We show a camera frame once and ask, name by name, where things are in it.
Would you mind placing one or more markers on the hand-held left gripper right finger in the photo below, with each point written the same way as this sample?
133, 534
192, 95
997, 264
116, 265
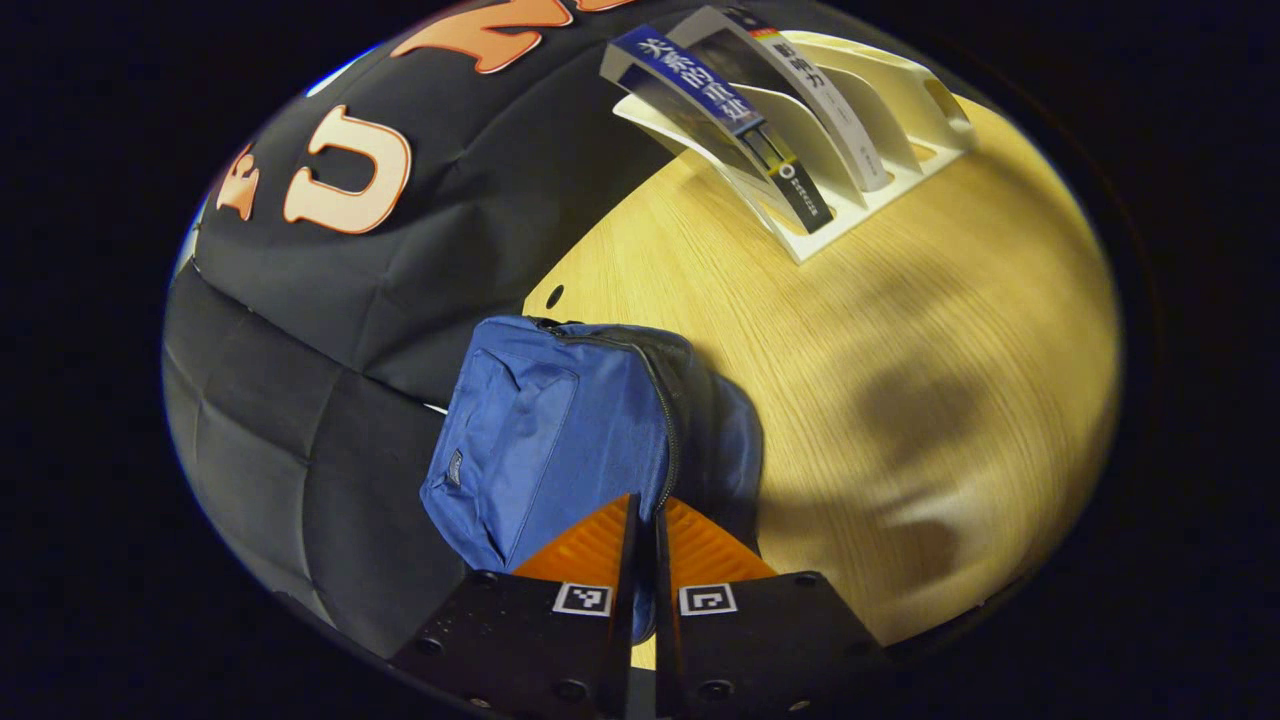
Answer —
662, 570

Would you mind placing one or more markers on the blue schoolbag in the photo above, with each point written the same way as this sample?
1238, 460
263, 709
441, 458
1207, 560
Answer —
560, 430

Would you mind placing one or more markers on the white spine book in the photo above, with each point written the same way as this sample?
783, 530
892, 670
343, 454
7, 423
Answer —
810, 90

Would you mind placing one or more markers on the blue cover book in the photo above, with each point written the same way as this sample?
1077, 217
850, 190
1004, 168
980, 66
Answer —
700, 90

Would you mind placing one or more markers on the white bookshelf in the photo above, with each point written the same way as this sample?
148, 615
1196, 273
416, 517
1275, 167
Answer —
900, 150

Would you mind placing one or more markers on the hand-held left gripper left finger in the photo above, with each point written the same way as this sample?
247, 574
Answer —
630, 570

